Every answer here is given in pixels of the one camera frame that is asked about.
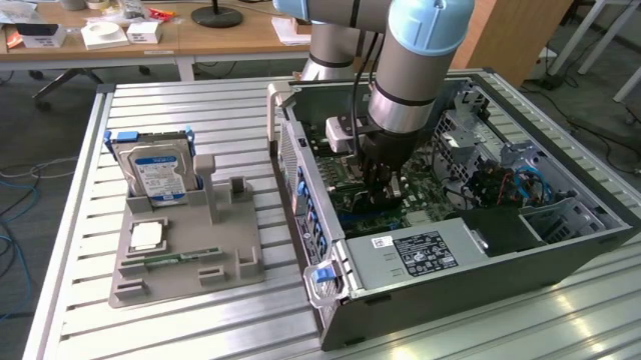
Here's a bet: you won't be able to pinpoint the silver perforated disk bay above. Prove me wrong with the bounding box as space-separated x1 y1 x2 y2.
429 108 507 185

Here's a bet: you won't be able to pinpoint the CPU socket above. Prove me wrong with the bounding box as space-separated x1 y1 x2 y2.
339 153 363 185

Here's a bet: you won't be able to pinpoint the silver metal drive bracket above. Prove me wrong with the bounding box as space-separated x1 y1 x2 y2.
516 196 607 245

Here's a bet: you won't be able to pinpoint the hard disk with blue caddy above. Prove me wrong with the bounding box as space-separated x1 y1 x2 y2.
102 127 197 208

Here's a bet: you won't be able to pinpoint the low profile graphics card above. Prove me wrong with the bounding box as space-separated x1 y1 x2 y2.
337 189 404 218

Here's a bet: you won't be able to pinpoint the wooden office desk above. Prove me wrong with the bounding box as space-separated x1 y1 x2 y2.
177 0 455 82
0 2 181 82

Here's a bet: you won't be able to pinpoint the white square holder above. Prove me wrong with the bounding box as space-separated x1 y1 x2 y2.
78 21 130 51

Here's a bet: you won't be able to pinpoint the blue card retainer clips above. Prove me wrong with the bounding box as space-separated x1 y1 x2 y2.
293 166 331 263

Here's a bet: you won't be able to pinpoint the green motherboard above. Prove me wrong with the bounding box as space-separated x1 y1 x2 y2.
305 125 459 240

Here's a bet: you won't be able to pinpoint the grey parts rack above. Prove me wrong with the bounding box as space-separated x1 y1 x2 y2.
108 153 267 309

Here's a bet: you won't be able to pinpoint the open dark grey PC case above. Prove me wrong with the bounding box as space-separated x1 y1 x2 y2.
265 67 641 352

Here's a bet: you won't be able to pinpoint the white paper stack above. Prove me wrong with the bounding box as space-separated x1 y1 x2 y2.
271 17 312 47

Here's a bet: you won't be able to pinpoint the wooden cabinet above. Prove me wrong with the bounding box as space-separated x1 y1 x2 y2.
449 0 574 88

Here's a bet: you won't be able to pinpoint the black floor cables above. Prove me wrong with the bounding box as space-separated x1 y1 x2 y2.
519 80 641 174

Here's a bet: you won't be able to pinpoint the black chair base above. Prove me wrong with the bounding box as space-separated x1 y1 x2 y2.
27 66 152 110

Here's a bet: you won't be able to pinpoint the black wire bundle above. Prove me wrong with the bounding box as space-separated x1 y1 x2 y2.
439 164 502 211

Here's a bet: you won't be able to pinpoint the blue wire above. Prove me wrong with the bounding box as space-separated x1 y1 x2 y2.
512 164 555 206

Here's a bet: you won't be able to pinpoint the grey power supply unit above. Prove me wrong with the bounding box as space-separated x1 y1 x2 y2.
343 218 491 293

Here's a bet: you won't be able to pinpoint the blue floor cable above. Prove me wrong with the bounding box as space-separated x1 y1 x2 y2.
0 178 38 320

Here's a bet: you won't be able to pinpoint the small white labelled box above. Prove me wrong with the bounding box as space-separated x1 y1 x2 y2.
125 21 164 45

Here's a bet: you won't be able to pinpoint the black plastic air duct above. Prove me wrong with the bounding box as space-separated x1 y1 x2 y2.
455 205 547 259

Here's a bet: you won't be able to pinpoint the black camera cable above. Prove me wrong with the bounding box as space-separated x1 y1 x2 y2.
348 31 384 158

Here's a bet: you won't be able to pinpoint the dark bag of parts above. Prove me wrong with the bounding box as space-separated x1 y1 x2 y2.
121 0 146 20

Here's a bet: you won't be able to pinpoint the green RAM stick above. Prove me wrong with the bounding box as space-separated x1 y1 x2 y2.
141 250 221 266

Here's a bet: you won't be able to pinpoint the white floor cable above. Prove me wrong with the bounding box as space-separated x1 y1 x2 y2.
0 156 81 179

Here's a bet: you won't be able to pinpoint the white table frame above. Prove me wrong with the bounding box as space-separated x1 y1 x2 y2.
544 0 641 103

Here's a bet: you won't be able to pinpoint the silver CPU chip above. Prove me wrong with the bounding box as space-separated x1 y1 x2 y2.
128 221 166 251

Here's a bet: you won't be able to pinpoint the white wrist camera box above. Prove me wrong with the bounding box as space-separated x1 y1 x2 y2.
323 115 375 154

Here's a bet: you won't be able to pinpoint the black power adapter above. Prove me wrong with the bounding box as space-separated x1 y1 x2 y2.
535 73 566 92

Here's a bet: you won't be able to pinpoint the red wire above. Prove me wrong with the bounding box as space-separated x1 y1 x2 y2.
495 169 516 206

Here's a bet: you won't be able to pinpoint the black round lamp base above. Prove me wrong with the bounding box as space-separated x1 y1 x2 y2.
189 0 245 29

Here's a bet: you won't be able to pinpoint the white box black top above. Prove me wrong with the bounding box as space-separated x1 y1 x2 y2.
13 22 68 49

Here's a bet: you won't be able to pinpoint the blue case latch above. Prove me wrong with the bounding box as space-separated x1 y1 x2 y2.
309 262 335 285

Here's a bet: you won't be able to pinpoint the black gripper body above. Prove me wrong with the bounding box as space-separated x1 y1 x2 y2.
359 130 419 173

